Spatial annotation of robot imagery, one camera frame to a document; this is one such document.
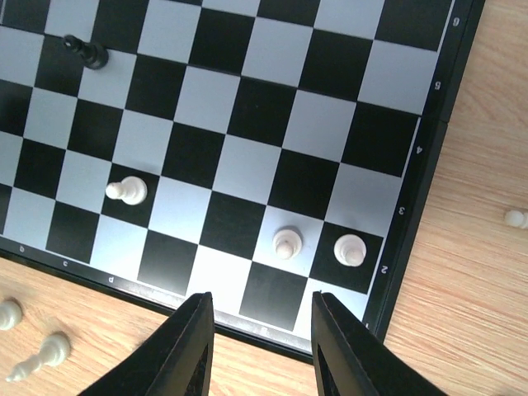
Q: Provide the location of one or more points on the white piece bottom right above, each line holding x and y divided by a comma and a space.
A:
516, 219

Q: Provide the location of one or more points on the black pawn on board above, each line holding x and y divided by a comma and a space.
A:
93, 55

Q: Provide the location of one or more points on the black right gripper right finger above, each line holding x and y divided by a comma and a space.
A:
349, 360

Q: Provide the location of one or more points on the white pawn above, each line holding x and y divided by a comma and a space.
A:
350, 250
131, 190
287, 243

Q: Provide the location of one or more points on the black and silver chessboard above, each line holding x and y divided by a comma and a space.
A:
242, 118

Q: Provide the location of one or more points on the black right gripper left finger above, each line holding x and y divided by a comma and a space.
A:
175, 360

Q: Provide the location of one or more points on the white piece bottom row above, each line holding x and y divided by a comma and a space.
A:
54, 350
10, 314

